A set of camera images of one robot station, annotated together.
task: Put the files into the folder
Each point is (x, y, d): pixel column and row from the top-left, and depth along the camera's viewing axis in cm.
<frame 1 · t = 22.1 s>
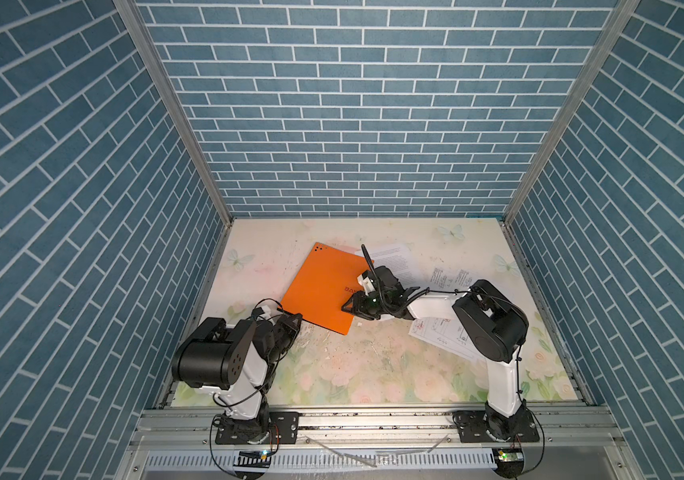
left hand: (304, 314, 90), fingers closed
right hand: (342, 306, 92), fingers open
orange file folder: (326, 283, 104), on the table
white text document sheet: (403, 263, 110), on the table

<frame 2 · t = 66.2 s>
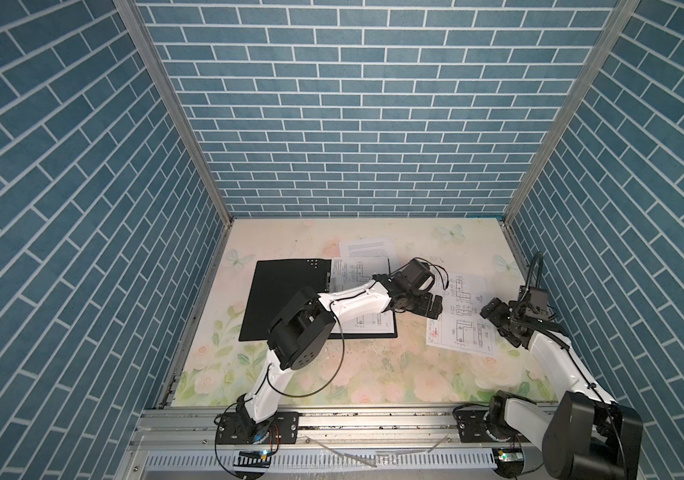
left hand: (430, 307, 88), fingers open
right hand: (492, 312, 88), fingers open
orange file folder: (276, 283, 104), on the table
white text document sheet: (370, 248, 116), on the table
technical drawing sheet upper: (346, 272, 107), on the table

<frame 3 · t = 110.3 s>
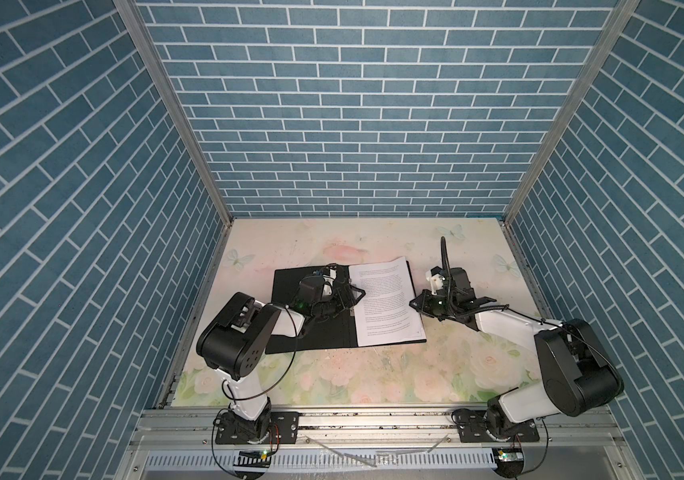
left hand: (358, 299, 92), fingers open
right hand: (408, 299, 91), fingers closed
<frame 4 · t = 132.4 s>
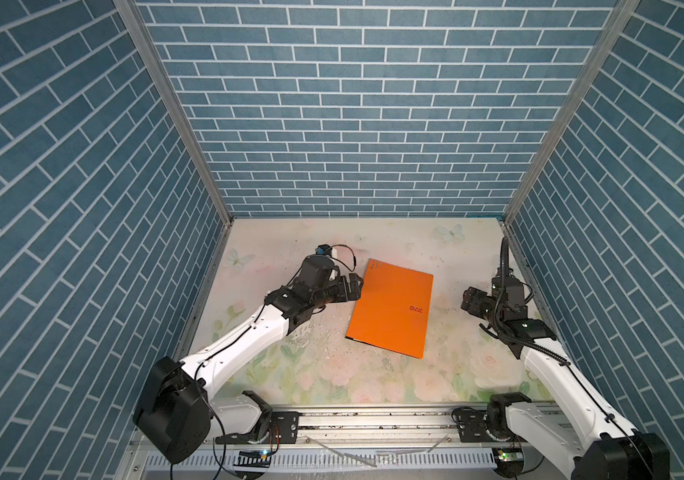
left hand: (352, 282, 81), fingers open
right hand: (474, 292, 84), fingers open
orange file folder: (392, 311, 99), on the table
